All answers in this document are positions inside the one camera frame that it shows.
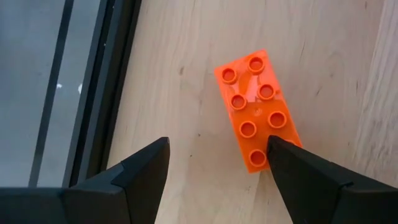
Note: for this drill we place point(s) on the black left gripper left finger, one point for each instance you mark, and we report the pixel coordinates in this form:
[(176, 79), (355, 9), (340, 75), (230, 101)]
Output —
[(93, 205)]

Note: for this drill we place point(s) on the orange toy building block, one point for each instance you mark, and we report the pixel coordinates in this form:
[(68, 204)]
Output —
[(252, 102)]

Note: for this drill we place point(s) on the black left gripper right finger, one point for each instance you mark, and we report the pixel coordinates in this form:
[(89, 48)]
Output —
[(326, 202)]

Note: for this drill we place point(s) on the black aluminium table frame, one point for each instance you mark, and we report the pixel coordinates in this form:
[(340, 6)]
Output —
[(109, 93)]

